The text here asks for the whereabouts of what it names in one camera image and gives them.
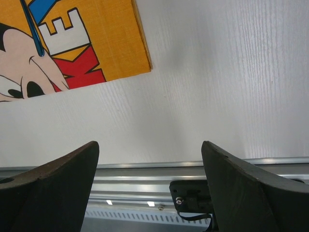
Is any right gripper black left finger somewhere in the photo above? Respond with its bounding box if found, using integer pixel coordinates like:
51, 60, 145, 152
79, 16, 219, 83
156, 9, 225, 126
0, 141, 99, 232

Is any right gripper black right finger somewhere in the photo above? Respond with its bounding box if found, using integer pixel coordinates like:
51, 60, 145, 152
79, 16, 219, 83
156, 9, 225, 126
201, 141, 309, 232

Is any blue metal spoon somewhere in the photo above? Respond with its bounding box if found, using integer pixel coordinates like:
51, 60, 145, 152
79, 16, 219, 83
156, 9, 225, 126
20, 0, 44, 57

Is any orange cartoon mouse placemat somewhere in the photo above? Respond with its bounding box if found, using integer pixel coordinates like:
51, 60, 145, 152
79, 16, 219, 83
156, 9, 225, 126
0, 0, 152, 102

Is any slotted grey cable duct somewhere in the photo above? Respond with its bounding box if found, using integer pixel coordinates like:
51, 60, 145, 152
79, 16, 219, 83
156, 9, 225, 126
85, 208, 210, 227

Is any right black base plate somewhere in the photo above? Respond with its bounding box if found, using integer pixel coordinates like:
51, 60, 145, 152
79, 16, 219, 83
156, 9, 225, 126
169, 180, 214, 214

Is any aluminium mounting rail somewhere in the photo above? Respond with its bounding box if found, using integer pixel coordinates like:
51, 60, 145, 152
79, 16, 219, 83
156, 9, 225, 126
0, 158, 309, 211

